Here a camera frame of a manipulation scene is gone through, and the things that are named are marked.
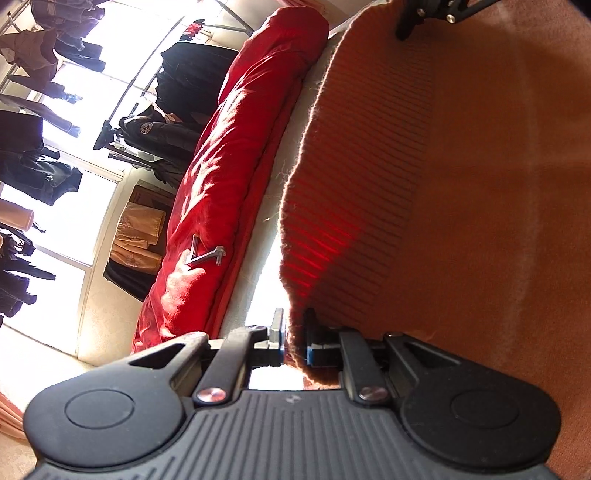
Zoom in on metal clothes rack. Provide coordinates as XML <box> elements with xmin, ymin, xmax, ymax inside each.
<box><xmin>108</xmin><ymin>0</ymin><xmax>259</xmax><ymax>121</ymax></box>

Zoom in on row of hanging dark garments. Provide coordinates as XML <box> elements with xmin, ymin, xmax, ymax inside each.
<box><xmin>0</xmin><ymin>0</ymin><xmax>112</xmax><ymax>324</ymax></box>

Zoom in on small red garments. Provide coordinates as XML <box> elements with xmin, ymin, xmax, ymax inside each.
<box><xmin>178</xmin><ymin>18</ymin><xmax>206</xmax><ymax>42</ymax></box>

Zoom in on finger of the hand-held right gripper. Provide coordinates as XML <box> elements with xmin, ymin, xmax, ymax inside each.
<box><xmin>438</xmin><ymin>0</ymin><xmax>504</xmax><ymax>25</ymax></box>
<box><xmin>396</xmin><ymin>0</ymin><xmax>444</xmax><ymax>41</ymax></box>

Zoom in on brown hanging cloth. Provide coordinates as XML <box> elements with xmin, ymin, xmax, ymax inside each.
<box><xmin>129</xmin><ymin>185</ymin><xmax>176</xmax><ymax>213</ymax></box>

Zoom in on orange knit sweater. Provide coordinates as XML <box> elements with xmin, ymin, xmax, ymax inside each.
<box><xmin>278</xmin><ymin>0</ymin><xmax>591</xmax><ymax>480</ymax></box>

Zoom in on red quilt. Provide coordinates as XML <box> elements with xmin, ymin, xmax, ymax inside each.
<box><xmin>130</xmin><ymin>7</ymin><xmax>329</xmax><ymax>356</ymax></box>

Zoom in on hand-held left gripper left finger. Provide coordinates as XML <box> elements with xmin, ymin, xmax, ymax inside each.
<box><xmin>129</xmin><ymin>307</ymin><xmax>288</xmax><ymax>407</ymax></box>

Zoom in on metal folding tool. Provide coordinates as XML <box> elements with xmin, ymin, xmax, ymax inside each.
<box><xmin>185</xmin><ymin>234</ymin><xmax>227</xmax><ymax>267</ymax></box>

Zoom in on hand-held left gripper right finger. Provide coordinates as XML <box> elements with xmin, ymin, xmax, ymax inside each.
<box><xmin>302</xmin><ymin>308</ymin><xmax>448</xmax><ymax>403</ymax></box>

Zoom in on orange curtain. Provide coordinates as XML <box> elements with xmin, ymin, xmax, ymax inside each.
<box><xmin>0</xmin><ymin>392</ymin><xmax>31</xmax><ymax>441</ymax></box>

